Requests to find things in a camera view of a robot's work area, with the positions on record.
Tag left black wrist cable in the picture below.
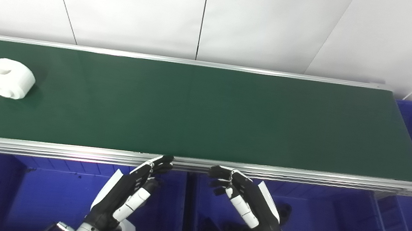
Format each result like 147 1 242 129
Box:
39 218 77 231

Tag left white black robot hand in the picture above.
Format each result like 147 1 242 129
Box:
85 145 176 231

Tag black ring part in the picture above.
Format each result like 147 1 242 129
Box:
275 202 293 227

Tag green conveyor belt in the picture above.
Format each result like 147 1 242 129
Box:
0 36 412 198
0 30 412 213

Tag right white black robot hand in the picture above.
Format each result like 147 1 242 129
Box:
199 164 291 231

